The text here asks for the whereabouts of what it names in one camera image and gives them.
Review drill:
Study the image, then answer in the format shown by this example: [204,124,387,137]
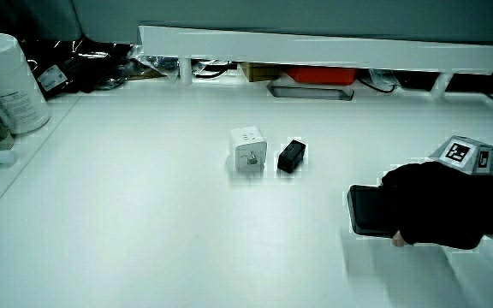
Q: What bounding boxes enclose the grey flat tray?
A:
[266,82,355,103]

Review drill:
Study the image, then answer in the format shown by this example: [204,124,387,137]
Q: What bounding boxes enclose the clear plastic bag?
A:
[128,44,180,80]

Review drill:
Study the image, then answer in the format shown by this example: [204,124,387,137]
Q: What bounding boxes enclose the small black charger block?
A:
[276,139,307,175]

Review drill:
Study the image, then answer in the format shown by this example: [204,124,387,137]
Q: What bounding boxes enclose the brown cardboard box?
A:
[239,62,282,83]

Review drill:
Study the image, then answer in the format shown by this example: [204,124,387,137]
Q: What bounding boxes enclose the orange box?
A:
[285,66,358,86]

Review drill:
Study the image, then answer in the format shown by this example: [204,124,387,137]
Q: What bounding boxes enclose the person's right hand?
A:
[380,135,493,251]

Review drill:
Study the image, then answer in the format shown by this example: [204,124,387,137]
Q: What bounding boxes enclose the white desk shelf riser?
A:
[138,24,493,100]

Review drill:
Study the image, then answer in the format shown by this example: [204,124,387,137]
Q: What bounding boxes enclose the white cube socket adapter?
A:
[229,126,269,174]

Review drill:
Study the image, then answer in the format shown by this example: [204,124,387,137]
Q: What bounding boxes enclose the white cylindrical canister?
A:
[0,33,52,136]

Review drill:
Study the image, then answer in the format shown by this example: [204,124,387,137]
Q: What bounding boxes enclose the pile of black plastic bags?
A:
[22,37,137,100]

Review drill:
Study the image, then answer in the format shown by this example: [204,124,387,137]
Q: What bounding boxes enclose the black battery pack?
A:
[346,184,403,239]

